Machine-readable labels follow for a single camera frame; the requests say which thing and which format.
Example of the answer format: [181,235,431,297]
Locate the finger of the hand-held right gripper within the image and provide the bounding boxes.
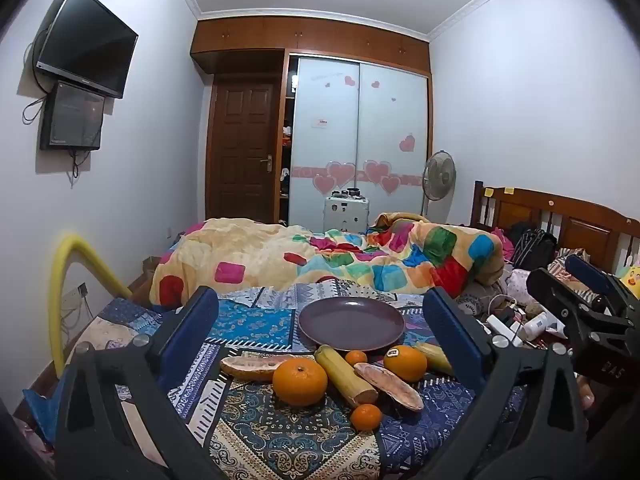
[566,254,640,311]
[526,268,623,346]

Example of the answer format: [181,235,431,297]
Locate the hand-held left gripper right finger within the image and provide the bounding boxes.
[422,287,588,480]

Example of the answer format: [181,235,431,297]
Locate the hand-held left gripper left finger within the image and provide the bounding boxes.
[55,286,236,480]

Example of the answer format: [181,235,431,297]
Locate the orange with round sticker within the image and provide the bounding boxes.
[383,345,428,382]

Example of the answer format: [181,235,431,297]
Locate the purple plate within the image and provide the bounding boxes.
[298,296,406,352]

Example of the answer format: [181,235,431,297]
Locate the long sugarcane piece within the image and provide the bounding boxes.
[314,344,379,407]

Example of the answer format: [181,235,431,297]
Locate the large orange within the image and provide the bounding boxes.
[272,355,329,407]

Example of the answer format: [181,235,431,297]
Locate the person's right hand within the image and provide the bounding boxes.
[575,375,598,414]

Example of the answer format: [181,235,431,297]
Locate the white plastic bottle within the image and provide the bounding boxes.
[522,311,549,341]

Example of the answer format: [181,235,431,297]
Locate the yellow face plush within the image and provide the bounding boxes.
[617,265,640,292]

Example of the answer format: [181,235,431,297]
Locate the grey printed cloth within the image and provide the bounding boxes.
[457,280,507,317]

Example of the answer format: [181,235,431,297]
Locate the white power strip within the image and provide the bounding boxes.
[485,312,526,347]

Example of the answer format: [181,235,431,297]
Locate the wooden bed headboard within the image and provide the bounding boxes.
[470,180,640,273]

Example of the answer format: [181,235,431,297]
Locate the black backpack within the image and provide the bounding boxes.
[510,227,557,271]

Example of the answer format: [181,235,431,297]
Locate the magenta cloth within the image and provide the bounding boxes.
[492,227,516,261]

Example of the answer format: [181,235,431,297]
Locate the colourful patchwork quilt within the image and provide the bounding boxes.
[150,212,505,308]

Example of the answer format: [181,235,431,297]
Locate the blue patterned blanket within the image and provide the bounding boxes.
[65,280,526,480]

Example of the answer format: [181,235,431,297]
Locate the yellow foam tube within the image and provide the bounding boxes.
[47,232,133,378]

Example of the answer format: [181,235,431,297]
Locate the standing electric fan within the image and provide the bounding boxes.
[421,150,457,217]

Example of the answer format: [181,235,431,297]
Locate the brown wooden door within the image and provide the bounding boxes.
[206,82,277,223]

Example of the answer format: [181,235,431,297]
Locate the wooden wardrobe with sliding doors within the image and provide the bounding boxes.
[190,16,432,228]

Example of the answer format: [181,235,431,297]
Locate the black hanging monitor cable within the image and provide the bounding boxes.
[69,149,94,182]

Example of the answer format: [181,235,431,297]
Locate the small black wall monitor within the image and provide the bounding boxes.
[40,80,106,152]

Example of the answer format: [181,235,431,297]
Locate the black looped wall cable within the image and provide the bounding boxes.
[22,96,47,124]

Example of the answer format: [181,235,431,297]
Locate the black wall television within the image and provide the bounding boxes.
[35,0,139,99]

